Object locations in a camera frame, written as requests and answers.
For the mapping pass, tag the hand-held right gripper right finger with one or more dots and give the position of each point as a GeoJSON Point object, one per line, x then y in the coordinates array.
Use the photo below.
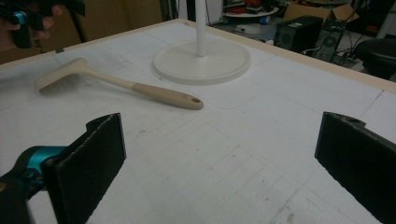
{"type": "Point", "coordinates": [358, 161]}

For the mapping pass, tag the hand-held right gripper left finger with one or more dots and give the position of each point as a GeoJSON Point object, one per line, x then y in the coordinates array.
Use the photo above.
{"type": "Point", "coordinates": [85, 174]}

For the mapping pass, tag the small black tape piece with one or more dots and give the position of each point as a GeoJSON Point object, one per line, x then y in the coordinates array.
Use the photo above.
{"type": "Point", "coordinates": [59, 50]}

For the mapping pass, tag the large brown cardboard box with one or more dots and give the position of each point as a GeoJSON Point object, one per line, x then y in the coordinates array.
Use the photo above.
{"type": "Point", "coordinates": [106, 18]}

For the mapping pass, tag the black round chair seat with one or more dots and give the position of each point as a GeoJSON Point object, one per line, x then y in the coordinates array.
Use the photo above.
{"type": "Point", "coordinates": [378, 56]}

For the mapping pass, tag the grey open computer case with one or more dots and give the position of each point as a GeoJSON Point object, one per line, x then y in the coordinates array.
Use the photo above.
{"type": "Point", "coordinates": [330, 40]}

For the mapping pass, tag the black computer tower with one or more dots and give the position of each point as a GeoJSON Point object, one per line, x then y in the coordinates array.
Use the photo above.
{"type": "Point", "coordinates": [297, 32]}

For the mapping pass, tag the open brown cardboard box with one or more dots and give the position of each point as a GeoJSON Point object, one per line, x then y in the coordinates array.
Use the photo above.
{"type": "Point", "coordinates": [314, 11]}

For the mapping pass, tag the white round-base stand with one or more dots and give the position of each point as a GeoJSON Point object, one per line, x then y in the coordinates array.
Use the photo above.
{"type": "Point", "coordinates": [202, 62]}

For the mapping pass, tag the blue and white bottle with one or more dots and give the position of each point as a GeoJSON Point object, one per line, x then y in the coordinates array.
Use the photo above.
{"type": "Point", "coordinates": [265, 20]}

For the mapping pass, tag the white round table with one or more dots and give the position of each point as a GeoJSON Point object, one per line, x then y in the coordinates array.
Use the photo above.
{"type": "Point", "coordinates": [249, 13]}

